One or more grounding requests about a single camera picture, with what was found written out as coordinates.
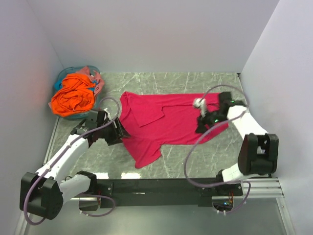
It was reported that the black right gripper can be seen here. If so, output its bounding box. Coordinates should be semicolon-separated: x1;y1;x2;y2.
194;108;227;136

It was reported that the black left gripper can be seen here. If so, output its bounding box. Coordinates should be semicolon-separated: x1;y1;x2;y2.
97;117;131;145

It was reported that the red t shirt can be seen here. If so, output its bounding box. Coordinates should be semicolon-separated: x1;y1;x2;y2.
119;92;229;169

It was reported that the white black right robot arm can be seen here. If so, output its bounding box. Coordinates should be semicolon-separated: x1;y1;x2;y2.
188;92;279;195

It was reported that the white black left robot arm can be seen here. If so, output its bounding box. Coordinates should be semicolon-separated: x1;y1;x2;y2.
20;109;130;220

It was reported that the orange t shirt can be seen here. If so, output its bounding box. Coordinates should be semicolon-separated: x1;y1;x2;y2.
50;73;95;117

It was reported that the pink t shirt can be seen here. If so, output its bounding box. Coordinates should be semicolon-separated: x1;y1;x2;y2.
76;66;105;96

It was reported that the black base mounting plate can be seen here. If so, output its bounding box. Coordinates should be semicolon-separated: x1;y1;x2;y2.
94;178;243;207

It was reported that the blue garment in basket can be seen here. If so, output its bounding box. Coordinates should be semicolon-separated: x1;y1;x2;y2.
53;80;62;91

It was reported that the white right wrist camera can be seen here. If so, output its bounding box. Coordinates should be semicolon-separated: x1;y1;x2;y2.
193;98;208;117

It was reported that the aluminium frame rail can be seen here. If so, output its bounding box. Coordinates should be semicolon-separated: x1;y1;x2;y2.
25;178;285;201

